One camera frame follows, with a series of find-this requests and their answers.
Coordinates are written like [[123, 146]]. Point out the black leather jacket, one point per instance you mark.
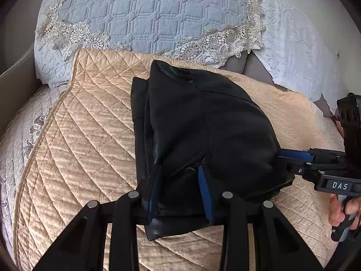
[[203, 124]]

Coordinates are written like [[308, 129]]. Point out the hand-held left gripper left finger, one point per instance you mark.
[[153, 193]]

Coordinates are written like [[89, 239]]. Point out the white embossed cover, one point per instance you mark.
[[299, 45]]

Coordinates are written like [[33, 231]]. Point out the blue-grey quilted lace cover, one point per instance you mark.
[[146, 14]]

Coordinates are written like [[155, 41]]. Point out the grey sofa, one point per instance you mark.
[[253, 67]]

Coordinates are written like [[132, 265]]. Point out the person's right hand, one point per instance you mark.
[[335, 210]]

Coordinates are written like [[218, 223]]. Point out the beige quilted mat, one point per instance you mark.
[[84, 146]]

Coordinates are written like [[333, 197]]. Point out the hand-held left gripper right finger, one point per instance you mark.
[[204, 196]]

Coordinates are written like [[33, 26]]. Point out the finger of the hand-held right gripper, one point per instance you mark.
[[301, 169], [294, 154]]

